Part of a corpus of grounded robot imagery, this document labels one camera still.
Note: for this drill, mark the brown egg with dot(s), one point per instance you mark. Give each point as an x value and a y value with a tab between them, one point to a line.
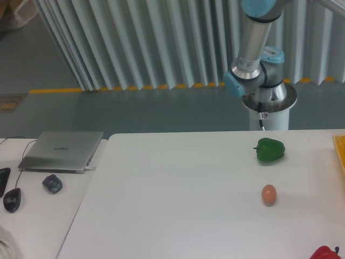
269	195

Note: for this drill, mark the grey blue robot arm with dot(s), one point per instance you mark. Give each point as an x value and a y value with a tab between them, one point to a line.
253	46

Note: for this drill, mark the green bell pepper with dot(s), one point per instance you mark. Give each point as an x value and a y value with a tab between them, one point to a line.
269	150

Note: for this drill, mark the silver laptop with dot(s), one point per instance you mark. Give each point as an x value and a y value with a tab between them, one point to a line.
62	151

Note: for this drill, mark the white folding partition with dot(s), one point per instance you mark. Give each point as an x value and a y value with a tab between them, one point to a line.
128	44

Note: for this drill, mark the black earbuds case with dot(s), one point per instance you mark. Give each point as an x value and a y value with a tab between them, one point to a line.
52	184

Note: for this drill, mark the black flat device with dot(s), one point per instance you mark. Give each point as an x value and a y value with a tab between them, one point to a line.
4	176

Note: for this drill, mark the black computer mouse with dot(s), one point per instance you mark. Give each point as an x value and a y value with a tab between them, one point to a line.
12	200

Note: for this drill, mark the red bell pepper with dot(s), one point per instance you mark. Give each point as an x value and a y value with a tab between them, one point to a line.
324	252

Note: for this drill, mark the white cloth bag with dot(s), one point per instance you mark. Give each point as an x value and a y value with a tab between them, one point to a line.
8	246

